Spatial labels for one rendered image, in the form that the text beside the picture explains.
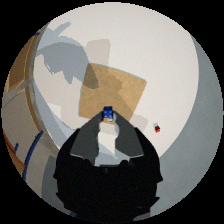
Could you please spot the red die with white pips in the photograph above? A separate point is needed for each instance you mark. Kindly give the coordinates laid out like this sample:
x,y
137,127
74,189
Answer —
x,y
157,129

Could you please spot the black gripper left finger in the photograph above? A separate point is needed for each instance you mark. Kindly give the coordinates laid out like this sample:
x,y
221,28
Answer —
x,y
82,144

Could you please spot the blue die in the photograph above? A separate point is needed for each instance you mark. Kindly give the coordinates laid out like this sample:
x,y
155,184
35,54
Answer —
x,y
107,110

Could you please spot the tan square mat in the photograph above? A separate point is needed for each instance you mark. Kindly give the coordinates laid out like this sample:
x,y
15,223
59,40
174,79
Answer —
x,y
104,86

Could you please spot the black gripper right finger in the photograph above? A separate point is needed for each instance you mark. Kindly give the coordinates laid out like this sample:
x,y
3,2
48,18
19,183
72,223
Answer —
x,y
132,145

